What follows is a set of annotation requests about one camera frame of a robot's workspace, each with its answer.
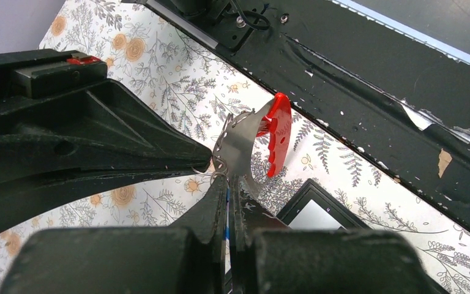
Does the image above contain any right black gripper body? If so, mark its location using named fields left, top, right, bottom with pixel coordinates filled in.
left=0, top=49, right=108, bottom=99

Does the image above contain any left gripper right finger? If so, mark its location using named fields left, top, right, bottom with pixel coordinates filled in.
left=231, top=176, right=288, bottom=244

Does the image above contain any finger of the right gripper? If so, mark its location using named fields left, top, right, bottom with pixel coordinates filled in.
left=0, top=80, right=211, bottom=184
left=0, top=170, right=193, bottom=233

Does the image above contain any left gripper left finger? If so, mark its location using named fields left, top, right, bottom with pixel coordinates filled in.
left=172, top=176, right=228, bottom=244

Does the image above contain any keyring with red fob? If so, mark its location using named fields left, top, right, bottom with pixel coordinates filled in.
left=212, top=92, right=293, bottom=197

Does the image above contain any blue key tag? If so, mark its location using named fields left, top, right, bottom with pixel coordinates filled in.
left=225, top=188, right=231, bottom=263

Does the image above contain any black white chessboard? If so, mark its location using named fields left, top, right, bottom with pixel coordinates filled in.
left=277, top=179, right=369, bottom=230

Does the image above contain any floral table mat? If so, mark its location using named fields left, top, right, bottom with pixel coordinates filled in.
left=0, top=1, right=470, bottom=293

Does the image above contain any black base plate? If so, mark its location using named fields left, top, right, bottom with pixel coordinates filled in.
left=143, top=1, right=470, bottom=229

